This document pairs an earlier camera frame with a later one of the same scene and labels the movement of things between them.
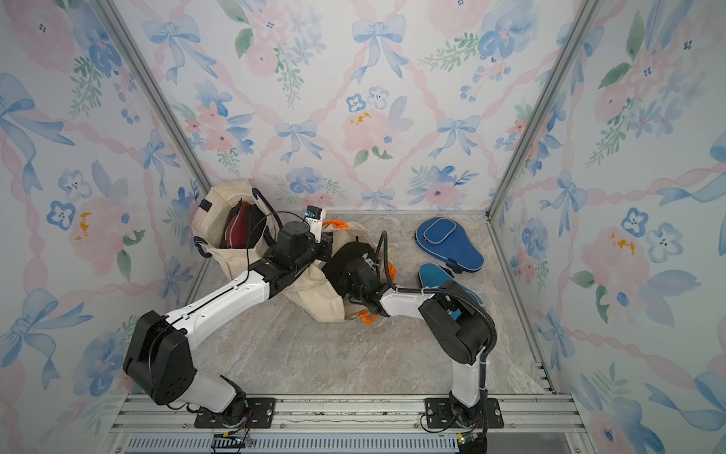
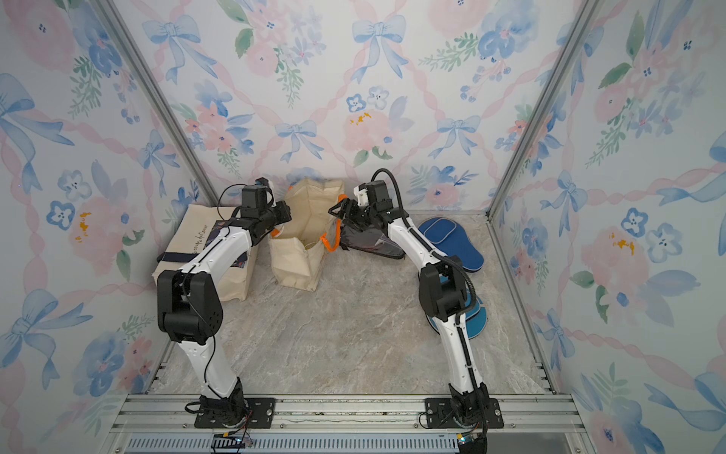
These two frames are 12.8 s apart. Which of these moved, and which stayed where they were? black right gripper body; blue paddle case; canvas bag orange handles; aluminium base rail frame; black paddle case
Moved: black right gripper body; black paddle case; canvas bag orange handles
Stayed: aluminium base rail frame; blue paddle case
